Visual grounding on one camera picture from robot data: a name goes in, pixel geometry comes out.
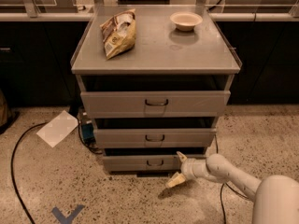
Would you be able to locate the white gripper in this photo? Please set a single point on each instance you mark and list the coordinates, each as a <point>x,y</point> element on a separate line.
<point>188,169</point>

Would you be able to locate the grey bottom drawer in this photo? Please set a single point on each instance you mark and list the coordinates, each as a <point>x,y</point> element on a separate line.
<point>141,163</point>

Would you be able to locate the grey drawer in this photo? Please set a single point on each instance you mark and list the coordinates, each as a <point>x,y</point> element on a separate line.
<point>141,138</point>
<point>154,104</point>
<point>141,163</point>

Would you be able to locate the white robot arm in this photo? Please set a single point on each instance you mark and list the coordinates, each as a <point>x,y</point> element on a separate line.
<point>275,198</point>

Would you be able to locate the grey middle drawer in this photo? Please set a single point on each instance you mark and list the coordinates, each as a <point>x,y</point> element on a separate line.
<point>141,138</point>

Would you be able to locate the grey top drawer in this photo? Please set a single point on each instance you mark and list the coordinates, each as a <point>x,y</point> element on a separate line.
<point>154,104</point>

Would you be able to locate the grey drawer cabinet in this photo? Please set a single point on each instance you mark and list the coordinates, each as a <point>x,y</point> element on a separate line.
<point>162,59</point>

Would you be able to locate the blue box on floor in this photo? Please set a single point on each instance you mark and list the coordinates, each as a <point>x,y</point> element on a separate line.
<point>87,133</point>

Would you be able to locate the white paper sheet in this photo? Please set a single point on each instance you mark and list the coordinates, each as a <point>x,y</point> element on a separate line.
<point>58,129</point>

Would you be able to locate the white paper bowl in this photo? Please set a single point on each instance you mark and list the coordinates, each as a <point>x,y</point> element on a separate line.
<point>186,21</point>

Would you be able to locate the yellow brown chip bag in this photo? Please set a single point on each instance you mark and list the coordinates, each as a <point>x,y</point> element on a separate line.
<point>119,33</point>

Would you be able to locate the brown bag at left edge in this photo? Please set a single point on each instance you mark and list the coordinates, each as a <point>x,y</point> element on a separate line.
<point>5,112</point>

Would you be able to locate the white counter rail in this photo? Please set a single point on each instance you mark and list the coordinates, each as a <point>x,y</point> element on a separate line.
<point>89,16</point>

